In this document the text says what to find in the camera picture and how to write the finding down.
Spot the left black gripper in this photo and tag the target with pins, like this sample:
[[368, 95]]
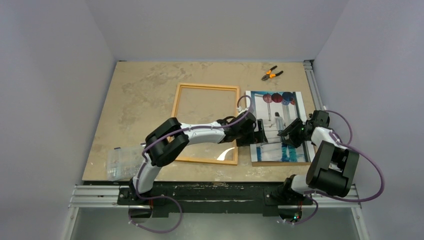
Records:
[[252, 140]]

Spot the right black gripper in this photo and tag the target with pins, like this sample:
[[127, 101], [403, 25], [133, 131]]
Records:
[[292, 135]]

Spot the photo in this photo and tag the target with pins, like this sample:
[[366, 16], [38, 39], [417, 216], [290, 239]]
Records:
[[278, 109]]

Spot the orange wooden picture frame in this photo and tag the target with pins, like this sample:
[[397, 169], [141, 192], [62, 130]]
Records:
[[205, 86]]

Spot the clear acrylic glass sheet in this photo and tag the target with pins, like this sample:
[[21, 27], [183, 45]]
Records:
[[205, 102]]

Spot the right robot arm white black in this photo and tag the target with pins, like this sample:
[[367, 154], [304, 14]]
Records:
[[333, 167]]

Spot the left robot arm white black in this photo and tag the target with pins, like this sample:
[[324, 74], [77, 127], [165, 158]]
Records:
[[167, 142]]

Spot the orange black pliers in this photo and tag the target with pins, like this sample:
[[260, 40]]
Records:
[[270, 75]]

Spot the clear plastic screw box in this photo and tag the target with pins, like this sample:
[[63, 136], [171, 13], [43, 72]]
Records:
[[124, 162]]

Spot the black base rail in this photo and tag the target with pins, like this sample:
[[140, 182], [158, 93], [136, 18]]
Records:
[[270, 199]]

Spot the aluminium extrusion rail front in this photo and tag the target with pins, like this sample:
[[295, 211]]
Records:
[[106, 196]]

